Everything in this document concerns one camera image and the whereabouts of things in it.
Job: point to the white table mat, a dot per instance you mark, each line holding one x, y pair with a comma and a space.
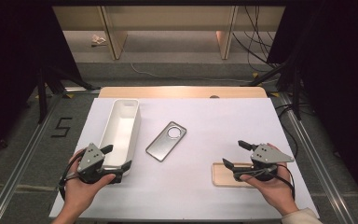
199, 130

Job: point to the person's right hand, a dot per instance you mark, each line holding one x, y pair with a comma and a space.
273, 189

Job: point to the black metal stand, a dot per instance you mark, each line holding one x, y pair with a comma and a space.
296, 93
42, 93

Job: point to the metal floor rail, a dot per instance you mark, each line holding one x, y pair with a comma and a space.
21, 155
317, 155
80, 89

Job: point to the dark transparent phone case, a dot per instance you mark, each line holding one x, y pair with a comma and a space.
163, 144

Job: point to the light wooden desk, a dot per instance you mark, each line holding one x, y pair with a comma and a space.
180, 18

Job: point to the yellow floor tape piece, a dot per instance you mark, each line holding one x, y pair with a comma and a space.
255, 75

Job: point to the beige phone case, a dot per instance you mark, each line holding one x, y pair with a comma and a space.
225, 177

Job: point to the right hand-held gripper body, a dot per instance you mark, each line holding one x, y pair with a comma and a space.
267, 155

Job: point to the white plastic storage box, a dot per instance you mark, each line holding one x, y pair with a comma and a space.
121, 130

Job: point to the crumpled paper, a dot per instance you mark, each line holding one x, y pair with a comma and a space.
98, 40

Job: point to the black curtain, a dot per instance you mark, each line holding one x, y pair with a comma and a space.
341, 77
9, 62

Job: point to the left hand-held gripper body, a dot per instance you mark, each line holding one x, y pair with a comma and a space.
90, 157

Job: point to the person's left hand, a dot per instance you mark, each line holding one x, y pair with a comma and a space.
80, 193

